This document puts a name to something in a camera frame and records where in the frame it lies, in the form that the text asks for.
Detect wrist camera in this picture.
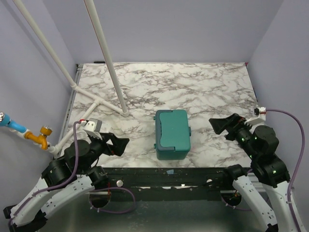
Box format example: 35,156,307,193
81,118,102,140
245,107,267,126

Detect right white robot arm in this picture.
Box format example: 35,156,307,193
209,107,306,232

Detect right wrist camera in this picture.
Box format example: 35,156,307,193
245,107,267,126

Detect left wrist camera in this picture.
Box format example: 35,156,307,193
81,118,102,140

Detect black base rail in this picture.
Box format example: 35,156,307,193
105,168,235,202

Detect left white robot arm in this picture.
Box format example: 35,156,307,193
3,133,129,232

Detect orange blue pipe valve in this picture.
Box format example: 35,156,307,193
0,112,52,150

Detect white pvc pipe frame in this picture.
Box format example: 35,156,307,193
12,0,131,155

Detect teal medicine kit box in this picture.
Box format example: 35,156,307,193
154,109,191,160

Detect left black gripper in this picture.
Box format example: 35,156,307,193
79,131,129,173

